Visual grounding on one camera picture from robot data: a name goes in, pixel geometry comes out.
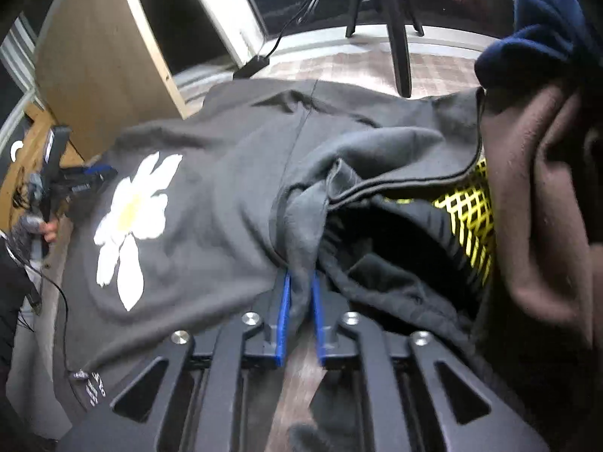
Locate black garment with yellow print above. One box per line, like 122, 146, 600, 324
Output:
324, 156, 499, 344

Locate light wooden board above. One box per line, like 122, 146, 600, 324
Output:
34, 0, 190, 162

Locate navy garment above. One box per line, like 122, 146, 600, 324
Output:
472, 0, 595, 91

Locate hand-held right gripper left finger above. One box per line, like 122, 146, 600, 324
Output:
59, 270, 292, 452

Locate white framed window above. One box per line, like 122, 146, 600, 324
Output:
0, 0, 519, 118

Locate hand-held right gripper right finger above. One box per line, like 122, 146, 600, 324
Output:
311, 270, 549, 452

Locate brown garment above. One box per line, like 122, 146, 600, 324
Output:
477, 74, 603, 340

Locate pine plank panel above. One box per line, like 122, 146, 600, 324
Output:
0, 102, 86, 228

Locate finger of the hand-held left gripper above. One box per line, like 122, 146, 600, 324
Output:
57, 178, 108, 199
70, 164, 118, 182

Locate black tripod stand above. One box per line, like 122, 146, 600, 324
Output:
345, 0, 425, 99

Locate black power brick with cable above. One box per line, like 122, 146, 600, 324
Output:
232, 0, 331, 81

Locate grey daisy print hoodie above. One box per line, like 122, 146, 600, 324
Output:
52, 78, 486, 410

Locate black looped cable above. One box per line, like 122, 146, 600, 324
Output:
0, 226, 70, 335

